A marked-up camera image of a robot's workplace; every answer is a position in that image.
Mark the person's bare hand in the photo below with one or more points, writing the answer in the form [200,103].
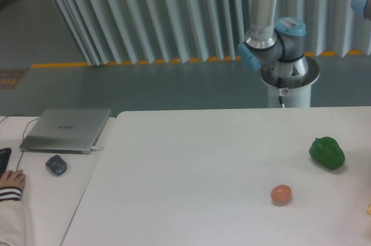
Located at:
[14,179]

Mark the white folding screen partition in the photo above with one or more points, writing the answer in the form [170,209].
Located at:
[136,30]

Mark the brown egg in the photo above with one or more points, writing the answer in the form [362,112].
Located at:
[281,193]

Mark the green bell pepper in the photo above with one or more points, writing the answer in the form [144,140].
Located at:
[327,153]

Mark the white striped sleeve forearm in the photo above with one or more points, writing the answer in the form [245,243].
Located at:
[13,226]

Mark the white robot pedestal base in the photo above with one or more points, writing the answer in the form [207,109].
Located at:
[289,84]

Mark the silver closed laptop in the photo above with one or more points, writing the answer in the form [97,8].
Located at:
[66,130]

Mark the yellow object at edge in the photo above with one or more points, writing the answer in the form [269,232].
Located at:
[369,210]

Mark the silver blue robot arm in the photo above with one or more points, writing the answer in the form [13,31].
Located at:
[262,11]

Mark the dark grey small device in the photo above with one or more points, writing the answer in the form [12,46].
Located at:
[56,165]

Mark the black keyboard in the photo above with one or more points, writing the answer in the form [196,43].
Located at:
[4,159]

